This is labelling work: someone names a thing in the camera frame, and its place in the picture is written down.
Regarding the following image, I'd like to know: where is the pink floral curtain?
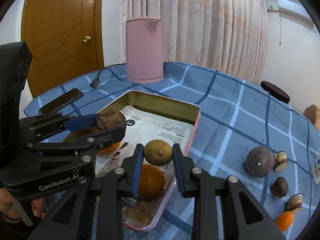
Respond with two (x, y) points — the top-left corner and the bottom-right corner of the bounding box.
(119, 0), (267, 83)

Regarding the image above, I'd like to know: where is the black charging cable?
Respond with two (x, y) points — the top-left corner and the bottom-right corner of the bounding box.
(89, 63), (127, 90)

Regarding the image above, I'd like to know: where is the white air conditioner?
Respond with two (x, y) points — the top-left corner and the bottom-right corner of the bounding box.
(267, 0), (314, 27)

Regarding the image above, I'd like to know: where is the small brown-green kiwi fruit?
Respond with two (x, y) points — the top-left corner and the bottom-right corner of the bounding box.
(144, 139), (173, 166)

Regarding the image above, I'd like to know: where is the dark brown water chestnut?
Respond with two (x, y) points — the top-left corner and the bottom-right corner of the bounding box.
(270, 177), (289, 198)

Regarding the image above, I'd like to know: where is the orange tangerine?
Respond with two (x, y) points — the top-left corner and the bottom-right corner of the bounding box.
(275, 211), (294, 232)

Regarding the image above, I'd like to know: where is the person's left hand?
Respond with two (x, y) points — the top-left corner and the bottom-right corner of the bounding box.
(0, 188), (47, 224)

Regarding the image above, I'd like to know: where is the large purple round fruit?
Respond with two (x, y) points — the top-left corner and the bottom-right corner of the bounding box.
(245, 146), (274, 178)

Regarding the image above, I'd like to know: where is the wooden door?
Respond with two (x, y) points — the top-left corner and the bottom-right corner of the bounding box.
(21, 0), (104, 97)

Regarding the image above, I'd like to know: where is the blue plaid tablecloth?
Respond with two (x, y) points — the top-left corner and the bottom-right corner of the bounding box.
(24, 63), (319, 239)

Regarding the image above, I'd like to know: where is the black smartphone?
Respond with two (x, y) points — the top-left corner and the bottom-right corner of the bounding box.
(39, 88), (83, 115)

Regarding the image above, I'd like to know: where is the orange in tray right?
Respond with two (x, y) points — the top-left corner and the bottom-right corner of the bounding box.
(82, 127), (120, 156)

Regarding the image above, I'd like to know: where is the brown taro chunk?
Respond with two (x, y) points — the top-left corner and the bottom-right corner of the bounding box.
(97, 111), (126, 130)

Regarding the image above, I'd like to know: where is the orange in tray left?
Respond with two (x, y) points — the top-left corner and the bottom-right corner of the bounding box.
(138, 164), (166, 202)

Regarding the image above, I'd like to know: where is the tan leather armchair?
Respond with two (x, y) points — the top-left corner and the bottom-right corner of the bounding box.
(303, 105), (320, 130)

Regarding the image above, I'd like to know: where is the pink cylindrical canister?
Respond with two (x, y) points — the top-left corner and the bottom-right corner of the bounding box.
(125, 17), (164, 84)

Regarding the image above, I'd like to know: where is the orange in tray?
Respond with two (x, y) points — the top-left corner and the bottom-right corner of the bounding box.
(138, 164), (166, 202)
(82, 127), (120, 156)

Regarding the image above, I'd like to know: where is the pink metal tin tray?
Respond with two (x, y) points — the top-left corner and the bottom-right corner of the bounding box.
(95, 90), (200, 232)

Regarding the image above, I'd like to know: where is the dark round stool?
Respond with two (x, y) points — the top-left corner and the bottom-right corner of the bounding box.
(260, 81), (290, 104)

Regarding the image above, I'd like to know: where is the printed paper sheet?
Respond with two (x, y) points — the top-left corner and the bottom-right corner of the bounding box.
(94, 105), (194, 205)

